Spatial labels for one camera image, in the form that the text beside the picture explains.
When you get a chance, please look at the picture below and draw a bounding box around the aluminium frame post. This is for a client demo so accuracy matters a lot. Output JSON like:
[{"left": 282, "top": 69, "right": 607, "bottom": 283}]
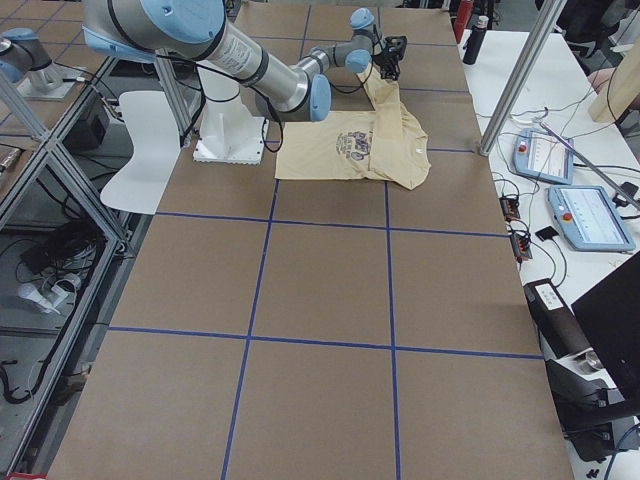
[{"left": 478, "top": 0, "right": 567, "bottom": 157}]

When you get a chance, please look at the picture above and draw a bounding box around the far blue teach pendant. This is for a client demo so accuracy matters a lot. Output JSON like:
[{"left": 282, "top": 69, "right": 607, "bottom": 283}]
[{"left": 512, "top": 128, "right": 574, "bottom": 185}]

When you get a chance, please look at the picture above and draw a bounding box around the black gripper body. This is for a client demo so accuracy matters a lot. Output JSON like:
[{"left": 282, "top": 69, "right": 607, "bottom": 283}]
[{"left": 375, "top": 50, "right": 401, "bottom": 76}]

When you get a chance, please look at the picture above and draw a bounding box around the red water bottle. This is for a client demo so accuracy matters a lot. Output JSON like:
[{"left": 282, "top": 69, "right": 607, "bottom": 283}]
[{"left": 453, "top": 0, "right": 474, "bottom": 43}]

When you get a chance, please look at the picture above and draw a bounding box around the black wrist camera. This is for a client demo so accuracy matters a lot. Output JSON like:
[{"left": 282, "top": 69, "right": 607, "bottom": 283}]
[{"left": 383, "top": 36, "right": 407, "bottom": 58}]

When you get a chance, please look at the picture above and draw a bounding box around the person in beige shirt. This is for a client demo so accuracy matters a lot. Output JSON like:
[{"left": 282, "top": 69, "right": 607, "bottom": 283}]
[{"left": 587, "top": 67, "right": 639, "bottom": 103}]

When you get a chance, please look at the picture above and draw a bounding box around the black monitor screen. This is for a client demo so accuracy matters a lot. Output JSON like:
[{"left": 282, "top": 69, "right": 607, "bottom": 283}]
[{"left": 572, "top": 254, "right": 639, "bottom": 399}]

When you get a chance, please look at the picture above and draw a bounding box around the black water bottle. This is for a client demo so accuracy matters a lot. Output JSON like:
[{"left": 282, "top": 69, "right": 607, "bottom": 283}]
[{"left": 462, "top": 15, "right": 489, "bottom": 65}]

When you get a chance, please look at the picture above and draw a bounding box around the near blue teach pendant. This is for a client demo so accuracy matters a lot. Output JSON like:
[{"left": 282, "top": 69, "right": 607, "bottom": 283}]
[{"left": 547, "top": 185, "right": 636, "bottom": 252}]

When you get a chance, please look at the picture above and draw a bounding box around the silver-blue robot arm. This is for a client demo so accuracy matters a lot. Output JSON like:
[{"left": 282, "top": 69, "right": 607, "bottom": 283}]
[
  {"left": 296, "top": 7, "right": 408, "bottom": 81},
  {"left": 83, "top": 0, "right": 331, "bottom": 122}
]

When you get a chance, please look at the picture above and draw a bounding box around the cream long-sleeve printed shirt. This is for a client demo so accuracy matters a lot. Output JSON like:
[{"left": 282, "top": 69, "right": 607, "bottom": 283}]
[{"left": 275, "top": 69, "right": 431, "bottom": 190}]

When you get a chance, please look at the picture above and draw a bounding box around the black box white label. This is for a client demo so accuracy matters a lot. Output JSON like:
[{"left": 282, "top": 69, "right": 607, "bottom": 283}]
[{"left": 523, "top": 279, "right": 591, "bottom": 358}]

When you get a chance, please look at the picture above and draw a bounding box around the blue teach pendant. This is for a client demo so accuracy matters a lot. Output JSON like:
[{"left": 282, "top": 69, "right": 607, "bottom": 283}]
[
  {"left": 512, "top": 128, "right": 574, "bottom": 185},
  {"left": 547, "top": 185, "right": 636, "bottom": 252}
]

